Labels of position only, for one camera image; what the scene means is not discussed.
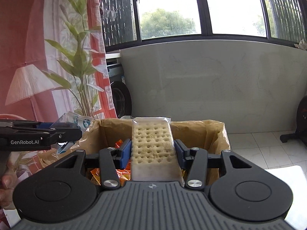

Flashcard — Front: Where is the dark cookie clear packet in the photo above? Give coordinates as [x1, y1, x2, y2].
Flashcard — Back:
[50, 112, 94, 154]

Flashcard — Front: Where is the orange chip bag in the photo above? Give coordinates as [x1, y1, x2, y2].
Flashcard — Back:
[83, 141, 131, 191]

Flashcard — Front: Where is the cracker packet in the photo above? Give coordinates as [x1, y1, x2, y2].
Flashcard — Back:
[131, 117, 184, 185]

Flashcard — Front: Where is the person left hand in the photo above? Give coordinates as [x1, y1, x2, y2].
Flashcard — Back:
[0, 159, 17, 210]

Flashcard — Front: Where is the brown cardboard box with liner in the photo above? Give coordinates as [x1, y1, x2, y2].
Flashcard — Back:
[38, 118, 229, 167]

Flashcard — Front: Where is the washing machine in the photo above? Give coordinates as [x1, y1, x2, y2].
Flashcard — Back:
[106, 53, 132, 118]

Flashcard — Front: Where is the red printed curtain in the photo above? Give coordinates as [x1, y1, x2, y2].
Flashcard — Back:
[0, 0, 118, 229]

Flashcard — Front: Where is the black exercise bike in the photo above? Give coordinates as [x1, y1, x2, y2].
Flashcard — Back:
[279, 96, 307, 145]

